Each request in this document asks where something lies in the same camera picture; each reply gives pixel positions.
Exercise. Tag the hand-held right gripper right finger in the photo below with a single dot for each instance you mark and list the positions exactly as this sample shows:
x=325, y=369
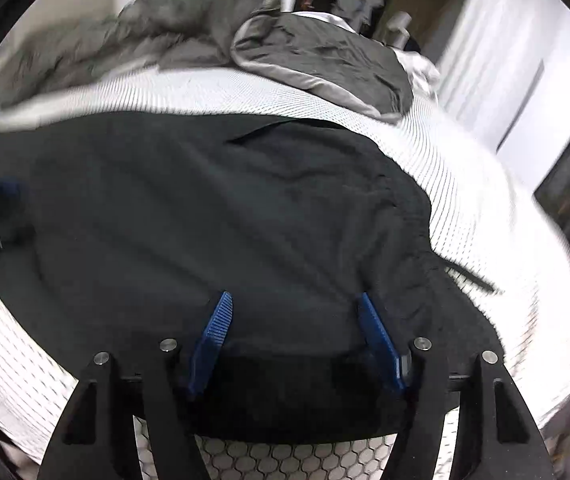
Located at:
x=377, y=332

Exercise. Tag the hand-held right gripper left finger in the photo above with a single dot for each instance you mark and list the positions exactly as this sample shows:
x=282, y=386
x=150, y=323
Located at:
x=212, y=335

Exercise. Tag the dark grey duvet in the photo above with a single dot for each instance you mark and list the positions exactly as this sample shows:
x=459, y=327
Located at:
x=315, y=50

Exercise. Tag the white chair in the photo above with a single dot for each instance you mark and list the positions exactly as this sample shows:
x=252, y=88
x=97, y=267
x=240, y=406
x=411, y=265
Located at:
x=399, y=27

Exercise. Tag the white sheer curtain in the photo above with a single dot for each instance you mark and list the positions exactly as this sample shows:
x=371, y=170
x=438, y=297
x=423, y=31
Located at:
x=505, y=35

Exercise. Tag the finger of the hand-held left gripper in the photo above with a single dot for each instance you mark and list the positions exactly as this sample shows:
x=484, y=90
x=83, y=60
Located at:
x=6, y=189

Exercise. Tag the crumpled white sheet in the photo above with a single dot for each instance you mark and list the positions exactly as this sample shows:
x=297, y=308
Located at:
x=420, y=72

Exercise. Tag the black pants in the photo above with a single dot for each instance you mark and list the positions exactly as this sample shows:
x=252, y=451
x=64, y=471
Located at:
x=215, y=210

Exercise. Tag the bed with white honeycomb cover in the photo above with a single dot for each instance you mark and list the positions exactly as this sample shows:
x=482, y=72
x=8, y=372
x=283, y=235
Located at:
x=490, y=210

